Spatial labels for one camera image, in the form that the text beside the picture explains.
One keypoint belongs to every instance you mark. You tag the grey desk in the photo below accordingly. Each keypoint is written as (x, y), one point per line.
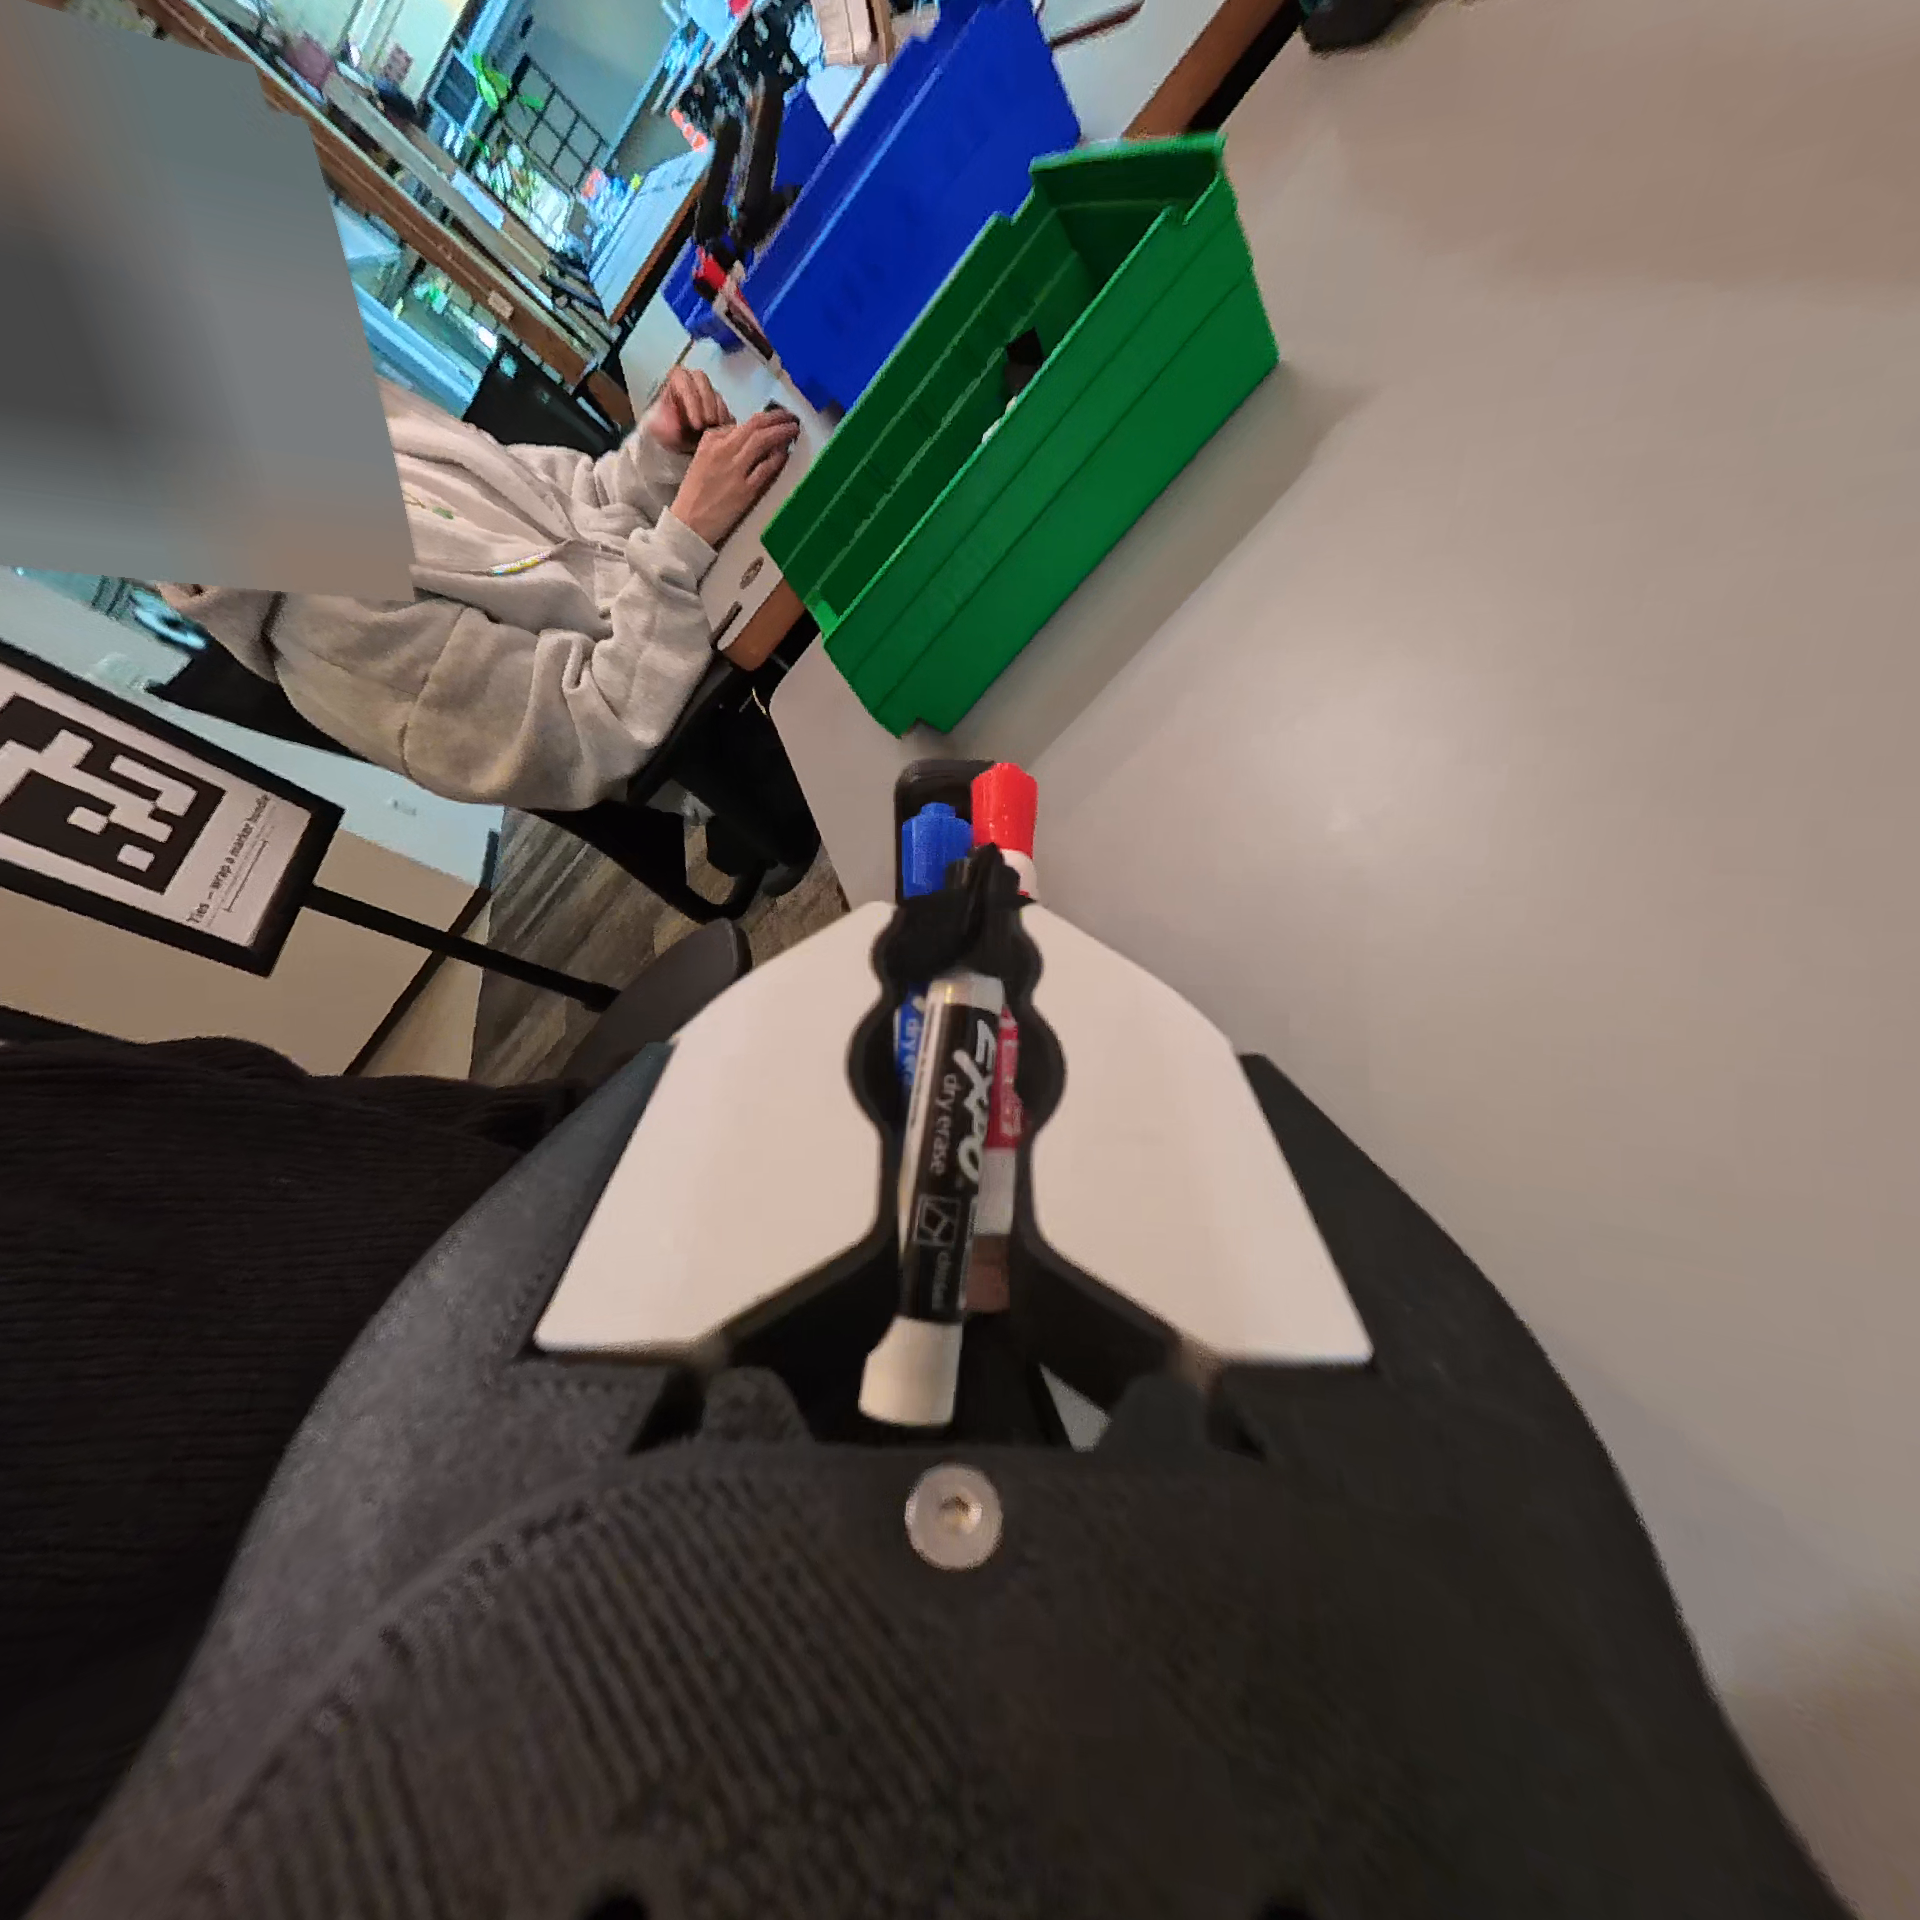
(1500, 750)

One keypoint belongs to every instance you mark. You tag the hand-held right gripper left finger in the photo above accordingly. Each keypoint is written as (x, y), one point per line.
(734, 1184)

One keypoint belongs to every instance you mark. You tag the blue dry-erase marker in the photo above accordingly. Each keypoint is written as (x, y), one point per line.
(934, 849)

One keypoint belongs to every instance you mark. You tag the black dry-erase marker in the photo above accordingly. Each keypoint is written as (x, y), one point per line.
(944, 1140)

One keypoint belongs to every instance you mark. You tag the blue storage bin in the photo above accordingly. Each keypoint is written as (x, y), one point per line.
(916, 195)

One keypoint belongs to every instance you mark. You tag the green storage bin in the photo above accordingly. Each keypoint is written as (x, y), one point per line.
(1051, 495)

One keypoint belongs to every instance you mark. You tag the small blue bin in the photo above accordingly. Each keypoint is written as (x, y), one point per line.
(704, 300)

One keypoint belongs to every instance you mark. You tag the black and white tag sign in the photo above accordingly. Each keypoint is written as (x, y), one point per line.
(91, 795)

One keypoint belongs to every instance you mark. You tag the red dry-erase marker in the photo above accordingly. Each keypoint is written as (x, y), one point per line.
(1003, 810)

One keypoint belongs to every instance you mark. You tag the black hook-and-loop tie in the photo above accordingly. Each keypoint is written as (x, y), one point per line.
(983, 900)

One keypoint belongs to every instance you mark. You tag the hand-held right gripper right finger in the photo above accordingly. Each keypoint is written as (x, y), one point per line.
(1200, 1184)

